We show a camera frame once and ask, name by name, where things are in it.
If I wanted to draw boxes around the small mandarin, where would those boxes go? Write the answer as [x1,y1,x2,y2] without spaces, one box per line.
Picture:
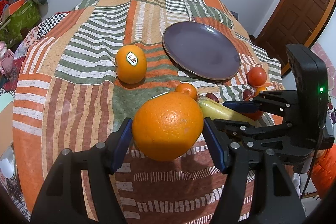
[175,83,198,101]
[255,86,268,96]

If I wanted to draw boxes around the red tomato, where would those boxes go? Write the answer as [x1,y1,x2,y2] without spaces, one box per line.
[242,96,264,121]
[247,67,267,88]

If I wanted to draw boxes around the yellow corn cob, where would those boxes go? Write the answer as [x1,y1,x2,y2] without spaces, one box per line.
[197,94,257,126]

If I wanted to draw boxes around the dark red small plum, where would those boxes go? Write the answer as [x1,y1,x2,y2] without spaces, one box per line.
[206,93,219,103]

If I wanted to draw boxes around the large plain orange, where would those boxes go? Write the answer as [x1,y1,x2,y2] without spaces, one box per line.
[132,92,203,161]

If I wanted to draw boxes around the orange with sticker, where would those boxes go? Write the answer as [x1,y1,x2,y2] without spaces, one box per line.
[115,44,147,84]

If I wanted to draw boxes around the purple round plate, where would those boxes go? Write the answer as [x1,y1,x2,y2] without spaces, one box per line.
[162,22,241,81]

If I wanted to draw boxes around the brown wooden door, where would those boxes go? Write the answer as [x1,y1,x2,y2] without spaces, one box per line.
[256,0,335,76]

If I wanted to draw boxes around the striped patchwork bed cover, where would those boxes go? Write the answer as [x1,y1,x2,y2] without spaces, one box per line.
[13,0,283,223]

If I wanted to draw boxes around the pink plush toy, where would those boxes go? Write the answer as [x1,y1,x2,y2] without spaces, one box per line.
[0,42,14,78]

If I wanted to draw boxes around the checkered patterned quilt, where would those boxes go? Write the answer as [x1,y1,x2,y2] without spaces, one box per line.
[14,11,70,59]

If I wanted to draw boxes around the green storage box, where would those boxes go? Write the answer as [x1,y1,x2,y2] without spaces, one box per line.
[1,0,41,48]

